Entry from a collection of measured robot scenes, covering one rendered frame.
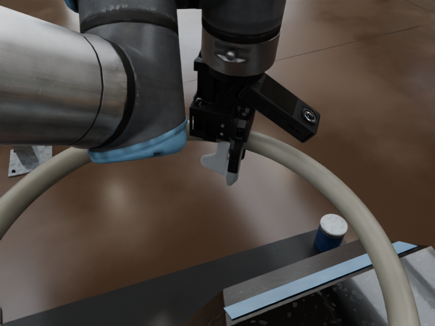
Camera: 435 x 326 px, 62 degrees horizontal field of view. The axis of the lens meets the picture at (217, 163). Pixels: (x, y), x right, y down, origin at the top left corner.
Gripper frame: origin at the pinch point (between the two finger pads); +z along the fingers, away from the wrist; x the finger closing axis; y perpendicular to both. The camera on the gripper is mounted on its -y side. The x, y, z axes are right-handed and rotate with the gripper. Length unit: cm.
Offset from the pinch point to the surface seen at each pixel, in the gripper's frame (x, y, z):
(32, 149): -56, 106, 86
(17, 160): -54, 116, 95
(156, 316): 1, 20, 85
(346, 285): 13.8, -18.7, 2.2
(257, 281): 13.2, -7.3, 9.9
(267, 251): -35, -12, 84
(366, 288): 13.5, -21.3, 2.0
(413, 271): 9.2, -27.7, 1.8
